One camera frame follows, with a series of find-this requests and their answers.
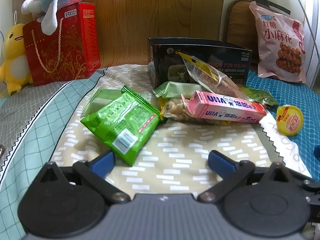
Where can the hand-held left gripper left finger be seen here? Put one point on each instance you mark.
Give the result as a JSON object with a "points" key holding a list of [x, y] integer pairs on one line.
{"points": [[105, 161]]}

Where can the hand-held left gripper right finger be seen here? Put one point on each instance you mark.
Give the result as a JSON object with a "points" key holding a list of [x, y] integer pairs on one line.
{"points": [[220, 162]]}

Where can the pink candy box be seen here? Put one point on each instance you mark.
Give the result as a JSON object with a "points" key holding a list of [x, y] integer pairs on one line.
{"points": [[220, 107]]}

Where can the pale green snack packet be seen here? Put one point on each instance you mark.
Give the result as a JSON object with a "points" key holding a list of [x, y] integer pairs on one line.
{"points": [[98, 100]]}

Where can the yellow nut packet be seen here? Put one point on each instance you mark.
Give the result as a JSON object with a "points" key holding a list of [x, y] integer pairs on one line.
{"points": [[175, 110]]}

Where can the dark green snack packet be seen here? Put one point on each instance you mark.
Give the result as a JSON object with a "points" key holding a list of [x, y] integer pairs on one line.
{"points": [[262, 97]]}

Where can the yellow jelly cup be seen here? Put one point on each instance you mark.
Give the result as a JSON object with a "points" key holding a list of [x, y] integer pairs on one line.
{"points": [[290, 120]]}

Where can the clear packet of brown snack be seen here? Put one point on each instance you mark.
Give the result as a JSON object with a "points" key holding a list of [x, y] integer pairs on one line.
{"points": [[212, 80]]}

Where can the pale green wafer packet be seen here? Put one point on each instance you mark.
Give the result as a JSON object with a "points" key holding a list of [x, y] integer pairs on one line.
{"points": [[175, 88]]}

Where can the black cardboard box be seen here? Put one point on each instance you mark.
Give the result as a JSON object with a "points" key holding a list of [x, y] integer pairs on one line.
{"points": [[162, 57]]}

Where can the beige patterned cloth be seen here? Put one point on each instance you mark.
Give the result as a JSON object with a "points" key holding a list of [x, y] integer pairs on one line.
{"points": [[175, 150]]}

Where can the white lettered towel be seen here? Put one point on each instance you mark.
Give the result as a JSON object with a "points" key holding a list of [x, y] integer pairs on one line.
{"points": [[277, 145]]}

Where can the teal checked blanket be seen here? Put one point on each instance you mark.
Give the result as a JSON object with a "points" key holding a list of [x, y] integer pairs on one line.
{"points": [[37, 130]]}

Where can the blue patterned mat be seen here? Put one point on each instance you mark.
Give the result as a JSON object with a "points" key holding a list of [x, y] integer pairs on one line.
{"points": [[310, 105]]}

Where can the red gift bag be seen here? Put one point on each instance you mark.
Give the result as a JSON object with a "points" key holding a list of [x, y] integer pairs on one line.
{"points": [[70, 47]]}

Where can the large pink snack bag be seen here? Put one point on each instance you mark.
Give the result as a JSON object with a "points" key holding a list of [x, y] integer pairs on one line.
{"points": [[275, 42]]}

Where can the yellow plush duck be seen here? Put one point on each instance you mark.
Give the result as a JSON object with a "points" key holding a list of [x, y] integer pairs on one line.
{"points": [[15, 62]]}

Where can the wooden board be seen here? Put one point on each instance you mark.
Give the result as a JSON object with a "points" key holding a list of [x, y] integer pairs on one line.
{"points": [[125, 10]]}

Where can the black tape strip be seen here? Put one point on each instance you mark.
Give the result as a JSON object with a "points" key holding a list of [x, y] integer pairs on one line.
{"points": [[277, 8]]}

